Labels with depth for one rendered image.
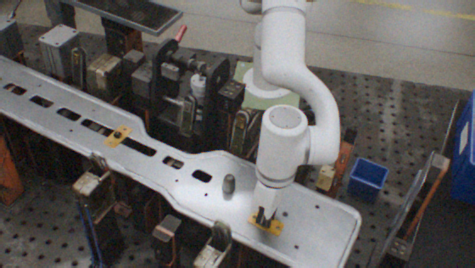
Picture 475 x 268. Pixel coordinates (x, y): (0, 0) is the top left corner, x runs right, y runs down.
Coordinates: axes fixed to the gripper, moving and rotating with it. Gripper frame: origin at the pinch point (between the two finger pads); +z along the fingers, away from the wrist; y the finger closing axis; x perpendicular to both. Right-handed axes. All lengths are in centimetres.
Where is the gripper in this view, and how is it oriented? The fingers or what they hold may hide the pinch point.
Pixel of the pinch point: (266, 216)
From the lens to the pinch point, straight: 115.3
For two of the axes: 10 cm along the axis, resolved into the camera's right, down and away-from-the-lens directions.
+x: 8.8, 3.8, -2.8
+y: -4.7, 6.1, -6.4
